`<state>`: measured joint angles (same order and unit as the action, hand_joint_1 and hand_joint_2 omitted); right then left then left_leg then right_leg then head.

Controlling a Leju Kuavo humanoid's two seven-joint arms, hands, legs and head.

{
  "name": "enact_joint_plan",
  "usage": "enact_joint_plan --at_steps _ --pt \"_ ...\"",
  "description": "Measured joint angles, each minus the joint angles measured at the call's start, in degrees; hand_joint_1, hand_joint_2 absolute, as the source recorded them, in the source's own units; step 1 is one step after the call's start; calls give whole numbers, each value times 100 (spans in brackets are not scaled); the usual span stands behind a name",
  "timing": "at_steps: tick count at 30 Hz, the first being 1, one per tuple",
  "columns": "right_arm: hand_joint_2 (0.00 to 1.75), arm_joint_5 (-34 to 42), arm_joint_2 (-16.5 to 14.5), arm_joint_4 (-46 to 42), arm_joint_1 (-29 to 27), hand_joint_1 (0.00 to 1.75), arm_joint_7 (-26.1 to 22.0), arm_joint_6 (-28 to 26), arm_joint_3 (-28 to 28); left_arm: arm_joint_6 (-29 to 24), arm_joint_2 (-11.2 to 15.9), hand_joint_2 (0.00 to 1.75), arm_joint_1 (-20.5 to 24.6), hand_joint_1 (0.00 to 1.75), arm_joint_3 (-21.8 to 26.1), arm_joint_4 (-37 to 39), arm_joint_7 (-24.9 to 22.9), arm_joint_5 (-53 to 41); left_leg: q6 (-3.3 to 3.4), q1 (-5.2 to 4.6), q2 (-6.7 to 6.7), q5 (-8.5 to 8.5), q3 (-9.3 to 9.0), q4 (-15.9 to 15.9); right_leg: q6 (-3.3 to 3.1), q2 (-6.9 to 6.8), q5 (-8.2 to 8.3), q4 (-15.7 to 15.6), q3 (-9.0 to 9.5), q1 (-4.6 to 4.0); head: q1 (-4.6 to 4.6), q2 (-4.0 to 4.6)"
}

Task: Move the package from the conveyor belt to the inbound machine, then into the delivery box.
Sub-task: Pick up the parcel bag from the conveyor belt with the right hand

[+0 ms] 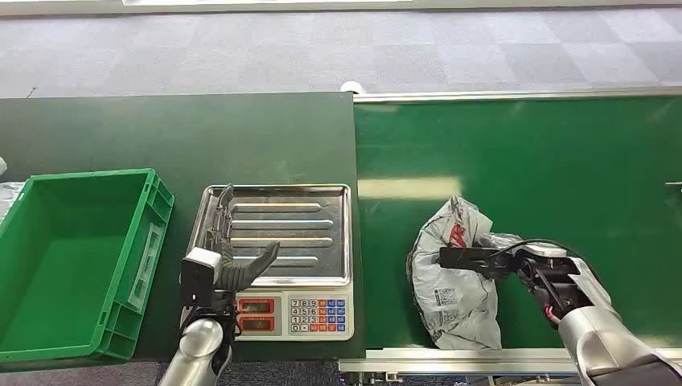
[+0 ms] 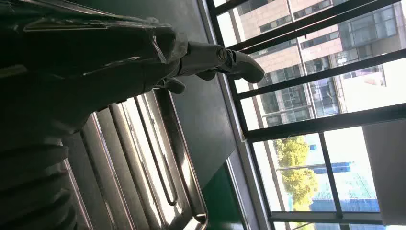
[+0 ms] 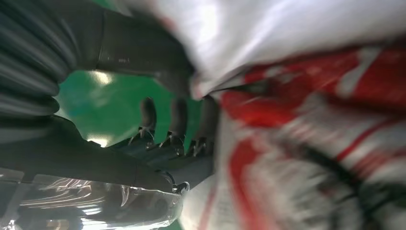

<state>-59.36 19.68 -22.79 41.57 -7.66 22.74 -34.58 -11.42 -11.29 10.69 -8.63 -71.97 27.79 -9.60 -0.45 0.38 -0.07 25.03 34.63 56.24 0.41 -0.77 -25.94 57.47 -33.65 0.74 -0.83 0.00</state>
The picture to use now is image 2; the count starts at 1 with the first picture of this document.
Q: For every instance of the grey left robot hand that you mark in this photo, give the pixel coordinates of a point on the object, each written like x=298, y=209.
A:
x=95, y=63

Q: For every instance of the steel scale weighing pan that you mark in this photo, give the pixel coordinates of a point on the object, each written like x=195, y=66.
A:
x=142, y=158

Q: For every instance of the green tree outside window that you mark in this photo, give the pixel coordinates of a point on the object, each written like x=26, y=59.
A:
x=295, y=181

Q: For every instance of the black window frame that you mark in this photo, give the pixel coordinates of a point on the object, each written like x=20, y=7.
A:
x=326, y=122

